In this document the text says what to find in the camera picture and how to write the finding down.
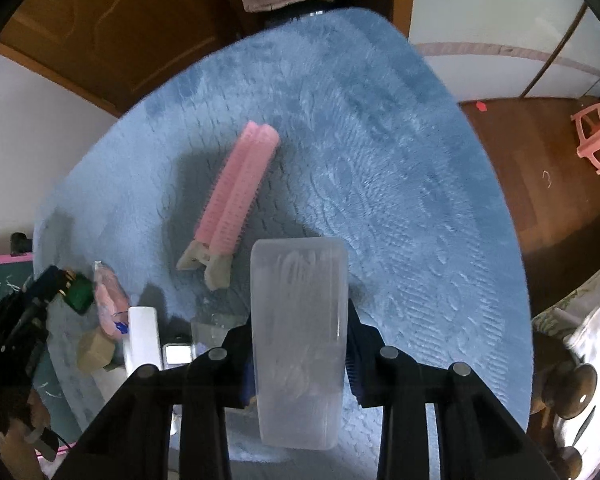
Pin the beige block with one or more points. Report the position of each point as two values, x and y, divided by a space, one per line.
95 352

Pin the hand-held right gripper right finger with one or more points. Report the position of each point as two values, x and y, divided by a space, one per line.
355 367

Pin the white floral bed cover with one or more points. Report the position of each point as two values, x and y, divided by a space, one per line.
592 320

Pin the white wardrobe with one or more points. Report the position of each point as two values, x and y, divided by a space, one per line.
500 20

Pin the round wooden bedpost knob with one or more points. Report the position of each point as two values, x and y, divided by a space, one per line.
572 390

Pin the pink packet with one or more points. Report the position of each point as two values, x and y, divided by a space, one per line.
111 305

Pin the brown wooden door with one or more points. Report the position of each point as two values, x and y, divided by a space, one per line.
110 25

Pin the white rectangular box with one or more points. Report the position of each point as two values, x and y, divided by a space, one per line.
142 337

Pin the pink hair roller clip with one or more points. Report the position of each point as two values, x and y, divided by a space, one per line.
235 190

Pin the clear frosted plastic box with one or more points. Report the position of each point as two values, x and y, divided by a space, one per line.
297 310

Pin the small black clip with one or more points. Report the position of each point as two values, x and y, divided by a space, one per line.
20 243

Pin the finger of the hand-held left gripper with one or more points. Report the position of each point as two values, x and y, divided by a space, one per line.
47 285

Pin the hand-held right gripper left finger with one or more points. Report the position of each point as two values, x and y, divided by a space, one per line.
244 367

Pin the person's left forearm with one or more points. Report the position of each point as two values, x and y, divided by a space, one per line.
17 457

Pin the blue fluffy mat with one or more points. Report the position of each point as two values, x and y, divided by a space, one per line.
370 170

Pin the pink plastic stool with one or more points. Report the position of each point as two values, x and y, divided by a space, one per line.
596 132

